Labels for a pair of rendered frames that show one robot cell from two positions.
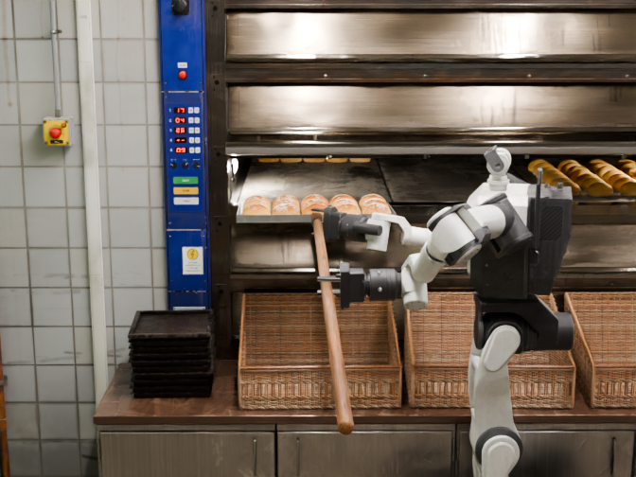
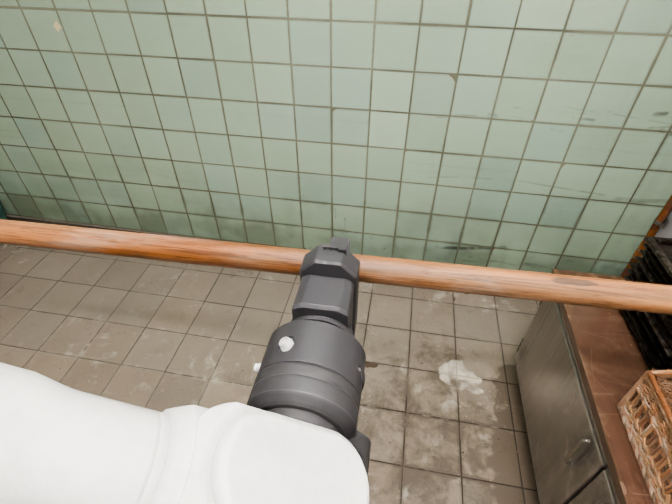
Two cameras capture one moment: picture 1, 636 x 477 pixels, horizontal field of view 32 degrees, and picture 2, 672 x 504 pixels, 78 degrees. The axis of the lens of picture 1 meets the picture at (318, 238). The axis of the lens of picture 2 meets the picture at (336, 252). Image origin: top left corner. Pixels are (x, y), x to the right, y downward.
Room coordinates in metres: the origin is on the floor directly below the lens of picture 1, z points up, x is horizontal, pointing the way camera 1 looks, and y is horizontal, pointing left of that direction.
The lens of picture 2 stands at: (2.89, -0.35, 1.51)
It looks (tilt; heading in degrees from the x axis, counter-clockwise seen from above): 41 degrees down; 101
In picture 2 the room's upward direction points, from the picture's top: straight up
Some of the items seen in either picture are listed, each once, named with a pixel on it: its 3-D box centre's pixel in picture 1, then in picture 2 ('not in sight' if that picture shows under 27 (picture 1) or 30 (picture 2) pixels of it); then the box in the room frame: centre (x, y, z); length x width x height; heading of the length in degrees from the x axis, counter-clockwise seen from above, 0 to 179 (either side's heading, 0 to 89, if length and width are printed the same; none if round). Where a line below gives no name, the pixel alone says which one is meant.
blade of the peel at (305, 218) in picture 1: (314, 207); not in sight; (3.85, 0.01, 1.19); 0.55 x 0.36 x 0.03; 92
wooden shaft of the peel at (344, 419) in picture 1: (327, 295); (253, 257); (2.73, -0.02, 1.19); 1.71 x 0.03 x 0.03; 2
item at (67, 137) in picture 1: (58, 131); not in sight; (3.91, 0.93, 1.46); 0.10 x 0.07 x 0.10; 90
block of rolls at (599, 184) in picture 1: (598, 176); not in sight; (4.41, -1.15, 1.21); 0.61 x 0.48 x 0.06; 0
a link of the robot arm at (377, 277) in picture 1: (362, 285); (318, 335); (2.83, -0.12, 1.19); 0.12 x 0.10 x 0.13; 91
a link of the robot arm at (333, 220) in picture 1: (343, 225); not in sight; (3.55, -0.08, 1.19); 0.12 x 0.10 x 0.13; 57
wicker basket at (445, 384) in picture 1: (485, 346); not in sight; (3.70, -0.59, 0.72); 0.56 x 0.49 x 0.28; 89
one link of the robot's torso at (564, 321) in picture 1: (523, 322); not in sight; (3.11, -0.61, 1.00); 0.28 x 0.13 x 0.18; 91
